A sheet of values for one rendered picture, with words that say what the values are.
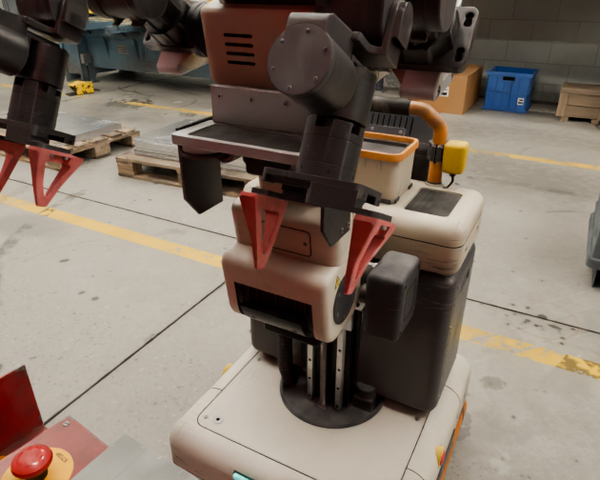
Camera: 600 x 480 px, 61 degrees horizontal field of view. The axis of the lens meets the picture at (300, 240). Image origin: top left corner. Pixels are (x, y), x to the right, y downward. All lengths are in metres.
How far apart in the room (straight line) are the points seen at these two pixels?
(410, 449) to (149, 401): 0.92
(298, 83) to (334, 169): 0.09
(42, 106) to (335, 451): 0.94
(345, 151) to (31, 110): 0.43
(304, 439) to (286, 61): 1.01
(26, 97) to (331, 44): 0.45
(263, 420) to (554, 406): 1.02
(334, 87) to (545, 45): 6.10
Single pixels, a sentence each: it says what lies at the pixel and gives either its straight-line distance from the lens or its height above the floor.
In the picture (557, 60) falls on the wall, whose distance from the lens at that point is 6.50.
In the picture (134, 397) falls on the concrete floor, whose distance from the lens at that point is 1.87.
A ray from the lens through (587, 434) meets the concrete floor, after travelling 1.90.
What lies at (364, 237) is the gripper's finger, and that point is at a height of 1.05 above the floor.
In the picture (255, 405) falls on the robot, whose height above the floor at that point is 0.28.
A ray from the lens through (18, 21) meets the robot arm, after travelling 0.74.
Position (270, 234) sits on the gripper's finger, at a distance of 0.52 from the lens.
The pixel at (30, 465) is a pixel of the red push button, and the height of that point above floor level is 0.81.
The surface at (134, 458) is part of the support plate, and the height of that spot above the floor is 1.00.
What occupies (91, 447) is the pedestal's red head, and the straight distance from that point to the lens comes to 0.66.
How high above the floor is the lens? 1.25
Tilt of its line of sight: 27 degrees down
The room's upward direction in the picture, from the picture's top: straight up
